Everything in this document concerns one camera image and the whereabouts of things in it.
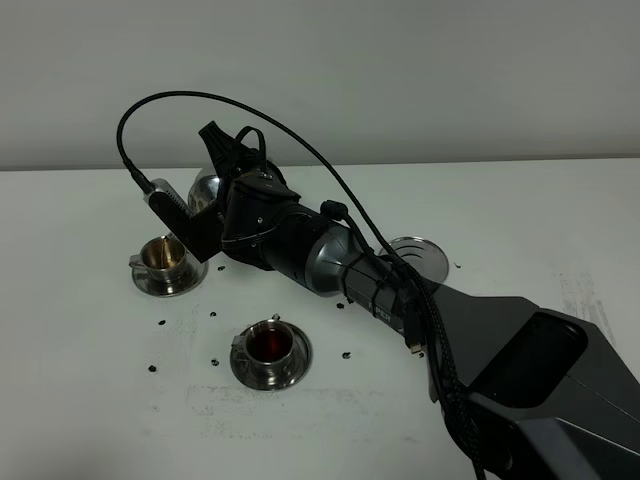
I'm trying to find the steel teacup near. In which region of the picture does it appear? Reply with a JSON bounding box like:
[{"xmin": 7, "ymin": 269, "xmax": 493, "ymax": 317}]
[{"xmin": 231, "ymin": 320, "xmax": 294, "ymax": 365}]

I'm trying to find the steel teacup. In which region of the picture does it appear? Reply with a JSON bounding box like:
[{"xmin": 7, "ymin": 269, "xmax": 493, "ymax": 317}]
[
  {"xmin": 129, "ymin": 235, "xmax": 188, "ymax": 283},
  {"xmin": 231, "ymin": 320, "xmax": 294, "ymax": 365}
]

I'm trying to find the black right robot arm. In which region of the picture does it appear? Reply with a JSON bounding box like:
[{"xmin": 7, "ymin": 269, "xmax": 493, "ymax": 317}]
[{"xmin": 200, "ymin": 123, "xmax": 639, "ymax": 479}]

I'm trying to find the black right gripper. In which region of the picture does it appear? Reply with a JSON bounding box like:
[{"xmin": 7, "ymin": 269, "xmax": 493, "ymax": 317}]
[{"xmin": 199, "ymin": 121, "xmax": 310, "ymax": 255}]

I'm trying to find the steel teapot saucer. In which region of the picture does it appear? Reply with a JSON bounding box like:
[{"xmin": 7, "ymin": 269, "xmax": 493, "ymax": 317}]
[{"xmin": 389, "ymin": 236, "xmax": 450, "ymax": 284}]

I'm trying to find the steel saucer near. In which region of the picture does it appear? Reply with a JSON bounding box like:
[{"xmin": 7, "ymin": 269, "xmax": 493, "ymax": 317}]
[{"xmin": 230, "ymin": 322, "xmax": 313, "ymax": 391}]

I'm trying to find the steel saucer far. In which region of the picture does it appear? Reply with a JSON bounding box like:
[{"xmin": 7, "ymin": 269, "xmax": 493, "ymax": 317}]
[{"xmin": 129, "ymin": 236, "xmax": 208, "ymax": 297}]

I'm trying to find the steel teacup far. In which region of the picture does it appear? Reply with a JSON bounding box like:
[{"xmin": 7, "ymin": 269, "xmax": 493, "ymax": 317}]
[{"xmin": 129, "ymin": 235, "xmax": 188, "ymax": 283}]

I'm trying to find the black braided cable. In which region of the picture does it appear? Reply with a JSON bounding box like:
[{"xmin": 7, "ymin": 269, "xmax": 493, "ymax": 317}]
[{"xmin": 115, "ymin": 89, "xmax": 496, "ymax": 480}]

